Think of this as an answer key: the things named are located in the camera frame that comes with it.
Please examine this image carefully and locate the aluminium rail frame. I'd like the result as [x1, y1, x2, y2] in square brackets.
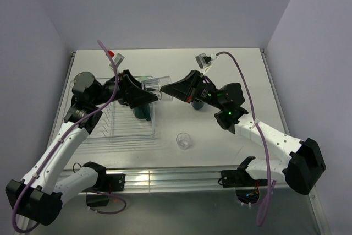
[27, 167, 331, 235]

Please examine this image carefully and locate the light green plastic cup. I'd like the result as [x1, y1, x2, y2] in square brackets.
[137, 76, 153, 82]

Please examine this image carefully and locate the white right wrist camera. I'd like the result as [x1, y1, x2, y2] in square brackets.
[195, 53, 217, 75]

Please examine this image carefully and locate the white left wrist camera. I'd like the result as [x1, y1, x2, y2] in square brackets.
[108, 50, 125, 68]

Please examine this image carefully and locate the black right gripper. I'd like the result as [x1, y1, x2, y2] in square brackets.
[160, 70, 225, 110]

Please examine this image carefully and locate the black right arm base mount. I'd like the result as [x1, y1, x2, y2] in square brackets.
[218, 169, 267, 188]

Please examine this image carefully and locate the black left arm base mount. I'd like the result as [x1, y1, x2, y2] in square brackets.
[86, 173, 126, 209]

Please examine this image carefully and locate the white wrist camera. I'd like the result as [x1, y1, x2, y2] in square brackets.
[108, 50, 125, 68]
[195, 53, 217, 75]

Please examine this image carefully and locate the dark green mug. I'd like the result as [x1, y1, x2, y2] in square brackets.
[133, 103, 152, 122]

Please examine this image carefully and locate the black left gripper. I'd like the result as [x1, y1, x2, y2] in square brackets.
[91, 69, 157, 108]

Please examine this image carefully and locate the clear wire dish rack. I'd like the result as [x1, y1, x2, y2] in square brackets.
[54, 75, 157, 144]

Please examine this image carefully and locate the large clear glass cup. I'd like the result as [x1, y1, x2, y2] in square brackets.
[141, 76, 173, 101]

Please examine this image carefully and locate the dark blue mug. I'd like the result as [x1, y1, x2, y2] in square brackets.
[191, 101, 205, 110]

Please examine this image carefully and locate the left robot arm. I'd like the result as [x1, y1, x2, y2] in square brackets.
[5, 70, 158, 233]

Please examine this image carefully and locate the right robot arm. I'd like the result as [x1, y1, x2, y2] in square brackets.
[161, 70, 326, 195]

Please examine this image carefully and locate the small clear glass cup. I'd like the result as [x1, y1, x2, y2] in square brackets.
[176, 133, 193, 150]

